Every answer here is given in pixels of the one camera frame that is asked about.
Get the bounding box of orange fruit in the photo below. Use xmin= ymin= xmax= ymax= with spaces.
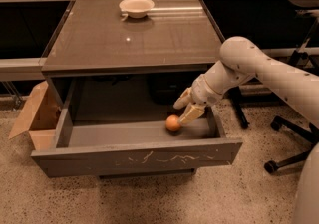
xmin=165 ymin=114 xmax=181 ymax=132

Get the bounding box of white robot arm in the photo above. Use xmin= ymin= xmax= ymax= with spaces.
xmin=173 ymin=37 xmax=319 ymax=224

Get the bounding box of black box behind cabinet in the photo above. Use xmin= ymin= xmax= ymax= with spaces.
xmin=147 ymin=72 xmax=198 ymax=105

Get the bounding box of grey drawer cabinet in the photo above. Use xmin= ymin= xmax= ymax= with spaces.
xmin=41 ymin=0 xmax=232 ymax=180

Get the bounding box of white ceramic bowl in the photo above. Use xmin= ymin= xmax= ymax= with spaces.
xmin=119 ymin=0 xmax=155 ymax=19

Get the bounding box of open grey top drawer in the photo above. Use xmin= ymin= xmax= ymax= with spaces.
xmin=32 ymin=75 xmax=242 ymax=177

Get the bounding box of black table stand leg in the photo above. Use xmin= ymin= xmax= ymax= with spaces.
xmin=229 ymin=87 xmax=249 ymax=129

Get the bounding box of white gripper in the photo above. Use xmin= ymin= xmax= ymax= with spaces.
xmin=173 ymin=75 xmax=222 ymax=126

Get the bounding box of black office chair base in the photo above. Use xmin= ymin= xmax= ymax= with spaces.
xmin=263 ymin=115 xmax=319 ymax=174

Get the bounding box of brown cardboard box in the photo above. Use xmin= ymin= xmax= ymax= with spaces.
xmin=9 ymin=81 xmax=61 ymax=150

